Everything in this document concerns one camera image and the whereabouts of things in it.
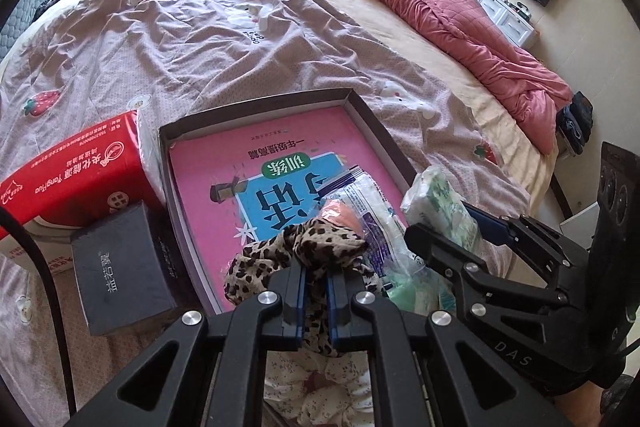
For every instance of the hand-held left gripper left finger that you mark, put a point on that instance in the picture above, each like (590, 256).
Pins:
(300, 307)

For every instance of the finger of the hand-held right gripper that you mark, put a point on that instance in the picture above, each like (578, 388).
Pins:
(530, 242)
(450, 262)

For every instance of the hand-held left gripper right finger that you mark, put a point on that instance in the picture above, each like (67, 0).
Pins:
(331, 307)

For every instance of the green plush ball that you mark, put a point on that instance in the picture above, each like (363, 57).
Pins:
(415, 292)

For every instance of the leopard print cloth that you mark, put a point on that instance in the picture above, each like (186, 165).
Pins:
(280, 257)

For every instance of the pale green tissue pack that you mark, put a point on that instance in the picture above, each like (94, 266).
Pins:
(435, 202)

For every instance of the white plastic packet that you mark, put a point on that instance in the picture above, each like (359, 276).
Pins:
(370, 217)

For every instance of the dark shallow box tray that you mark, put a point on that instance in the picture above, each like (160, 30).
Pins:
(380, 127)

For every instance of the person's right forearm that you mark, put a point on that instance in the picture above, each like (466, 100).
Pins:
(600, 404)

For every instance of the white floral fabric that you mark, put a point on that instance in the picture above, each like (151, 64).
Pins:
(290, 372)

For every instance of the dark blue clothes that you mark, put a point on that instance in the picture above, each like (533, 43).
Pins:
(575, 122)

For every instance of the pink book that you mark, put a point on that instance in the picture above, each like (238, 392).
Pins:
(210, 177)

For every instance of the dark cardboard box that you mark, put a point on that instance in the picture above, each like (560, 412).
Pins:
(120, 267)

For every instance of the white drawer cabinet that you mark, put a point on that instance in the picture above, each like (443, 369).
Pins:
(505, 17)

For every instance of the pink quilt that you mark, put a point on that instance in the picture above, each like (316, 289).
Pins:
(440, 17)

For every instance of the red tissue pack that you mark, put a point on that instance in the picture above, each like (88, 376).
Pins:
(75, 177)

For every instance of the cream bed sheet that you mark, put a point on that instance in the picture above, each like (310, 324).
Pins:
(350, 7)

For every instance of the lilac printed duvet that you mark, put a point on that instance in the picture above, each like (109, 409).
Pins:
(200, 32)

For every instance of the grey quilted headboard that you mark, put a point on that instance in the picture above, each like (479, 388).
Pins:
(20, 17)

